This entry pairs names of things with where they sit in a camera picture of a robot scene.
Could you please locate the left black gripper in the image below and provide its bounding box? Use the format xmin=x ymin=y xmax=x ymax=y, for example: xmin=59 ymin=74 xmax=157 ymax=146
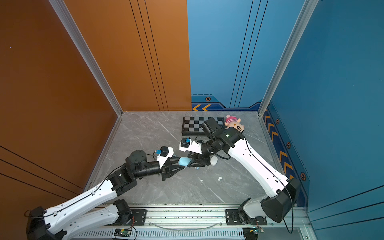
xmin=133 ymin=155 xmax=185 ymax=182

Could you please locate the light blue earbud case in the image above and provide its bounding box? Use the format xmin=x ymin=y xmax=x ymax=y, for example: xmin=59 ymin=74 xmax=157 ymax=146
xmin=178 ymin=157 xmax=191 ymax=167

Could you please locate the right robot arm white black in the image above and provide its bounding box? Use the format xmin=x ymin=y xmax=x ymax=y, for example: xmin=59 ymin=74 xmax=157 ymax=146
xmin=179 ymin=118 xmax=301 ymax=225

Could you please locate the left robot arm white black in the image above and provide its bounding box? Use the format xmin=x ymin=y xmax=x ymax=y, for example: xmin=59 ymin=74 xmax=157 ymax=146
xmin=26 ymin=150 xmax=185 ymax=240

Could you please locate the white earbud case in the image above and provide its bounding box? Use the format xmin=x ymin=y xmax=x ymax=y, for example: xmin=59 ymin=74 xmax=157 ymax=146
xmin=210 ymin=156 xmax=218 ymax=166

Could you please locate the black white chessboard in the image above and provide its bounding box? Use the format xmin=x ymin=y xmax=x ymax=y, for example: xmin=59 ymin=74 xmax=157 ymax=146
xmin=182 ymin=117 xmax=210 ymax=137

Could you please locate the pink plush doll head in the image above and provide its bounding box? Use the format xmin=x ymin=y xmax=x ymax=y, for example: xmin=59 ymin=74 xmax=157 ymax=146
xmin=225 ymin=115 xmax=245 ymax=133

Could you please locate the green circuit board left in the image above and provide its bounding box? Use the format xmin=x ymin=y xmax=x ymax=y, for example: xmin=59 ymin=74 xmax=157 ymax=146
xmin=114 ymin=228 xmax=132 ymax=238

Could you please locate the circuit board right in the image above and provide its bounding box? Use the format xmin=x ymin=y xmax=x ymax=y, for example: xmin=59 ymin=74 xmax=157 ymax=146
xmin=250 ymin=226 xmax=265 ymax=235

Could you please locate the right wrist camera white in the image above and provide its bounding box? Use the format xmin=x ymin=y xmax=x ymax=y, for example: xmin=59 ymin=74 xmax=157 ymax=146
xmin=179 ymin=138 xmax=202 ymax=154

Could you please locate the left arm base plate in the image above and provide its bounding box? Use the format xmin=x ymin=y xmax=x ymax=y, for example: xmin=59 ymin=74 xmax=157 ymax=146
xmin=115 ymin=209 xmax=147 ymax=227

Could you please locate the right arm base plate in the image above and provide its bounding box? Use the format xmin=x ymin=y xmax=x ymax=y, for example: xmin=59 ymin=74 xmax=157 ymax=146
xmin=225 ymin=209 xmax=267 ymax=226

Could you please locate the right aluminium corner post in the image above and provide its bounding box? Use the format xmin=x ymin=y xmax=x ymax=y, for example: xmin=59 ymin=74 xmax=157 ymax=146
xmin=258 ymin=0 xmax=319 ymax=117

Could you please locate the aluminium corner post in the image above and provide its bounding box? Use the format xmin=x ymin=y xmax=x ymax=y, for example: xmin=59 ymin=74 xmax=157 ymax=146
xmin=258 ymin=0 xmax=319 ymax=117
xmin=49 ymin=0 xmax=123 ymax=117

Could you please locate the left aluminium corner post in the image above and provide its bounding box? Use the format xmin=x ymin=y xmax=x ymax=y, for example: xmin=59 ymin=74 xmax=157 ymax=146
xmin=49 ymin=0 xmax=123 ymax=117

